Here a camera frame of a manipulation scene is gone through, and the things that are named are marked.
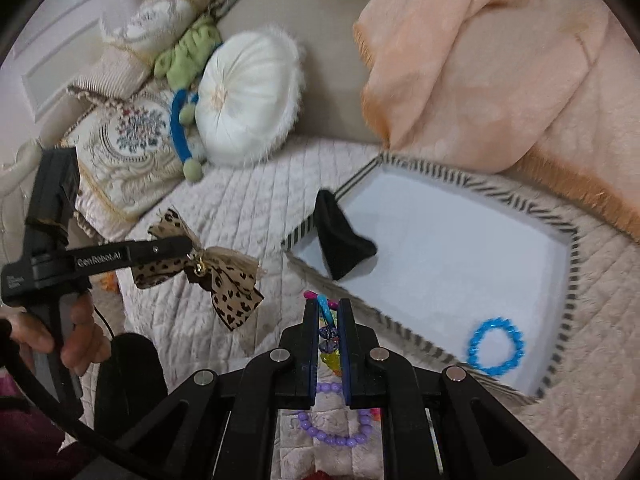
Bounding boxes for white tray striped rim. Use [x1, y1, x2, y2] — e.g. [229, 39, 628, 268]
[281, 152, 581, 406]

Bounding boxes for white door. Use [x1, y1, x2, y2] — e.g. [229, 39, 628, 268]
[0, 0, 126, 126]

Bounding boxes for leopard print hair bow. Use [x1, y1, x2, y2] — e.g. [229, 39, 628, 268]
[131, 207, 266, 332]

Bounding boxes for blue bead bracelet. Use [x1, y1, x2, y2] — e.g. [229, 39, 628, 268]
[467, 317, 526, 378]

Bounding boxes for black cloth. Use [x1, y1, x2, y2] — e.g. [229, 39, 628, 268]
[94, 332, 169, 433]

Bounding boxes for rainbow bead bracelet with hearts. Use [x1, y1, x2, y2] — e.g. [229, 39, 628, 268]
[302, 289, 347, 376]

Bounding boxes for quilted pale pink bedspread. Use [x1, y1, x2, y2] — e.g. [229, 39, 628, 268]
[75, 135, 640, 480]

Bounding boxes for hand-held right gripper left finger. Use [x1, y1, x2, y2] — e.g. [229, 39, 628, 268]
[90, 299, 321, 480]

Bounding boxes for peach fringed blanket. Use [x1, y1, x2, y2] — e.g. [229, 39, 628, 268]
[352, 0, 640, 246]

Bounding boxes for black velvet headband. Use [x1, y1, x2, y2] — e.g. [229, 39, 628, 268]
[313, 189, 379, 282]

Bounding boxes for cream carved bed frame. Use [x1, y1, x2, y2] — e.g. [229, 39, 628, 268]
[0, 137, 43, 201]

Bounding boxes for black cable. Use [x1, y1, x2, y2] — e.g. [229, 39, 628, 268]
[0, 317, 171, 480]

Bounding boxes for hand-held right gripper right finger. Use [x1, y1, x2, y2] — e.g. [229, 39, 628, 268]
[339, 299, 581, 480]

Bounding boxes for person's left hand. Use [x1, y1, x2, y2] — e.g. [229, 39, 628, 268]
[10, 292, 110, 377]

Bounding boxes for white round fluffy pillow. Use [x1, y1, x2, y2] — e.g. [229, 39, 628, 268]
[192, 24, 307, 168]

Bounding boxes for maroon clothing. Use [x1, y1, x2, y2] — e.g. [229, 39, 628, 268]
[0, 380, 101, 480]

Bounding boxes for green plush toy blue strap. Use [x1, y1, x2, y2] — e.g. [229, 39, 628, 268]
[154, 15, 224, 184]

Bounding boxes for embroidered floral cushion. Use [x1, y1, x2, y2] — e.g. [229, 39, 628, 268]
[60, 82, 201, 241]

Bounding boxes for beige tasselled cushion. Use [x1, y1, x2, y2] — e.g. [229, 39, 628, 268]
[67, 0, 221, 106]

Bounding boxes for purple bead bracelet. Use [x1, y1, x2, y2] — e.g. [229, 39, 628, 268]
[295, 381, 373, 447]

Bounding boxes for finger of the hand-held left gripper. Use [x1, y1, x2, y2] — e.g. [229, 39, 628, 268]
[120, 236, 194, 267]

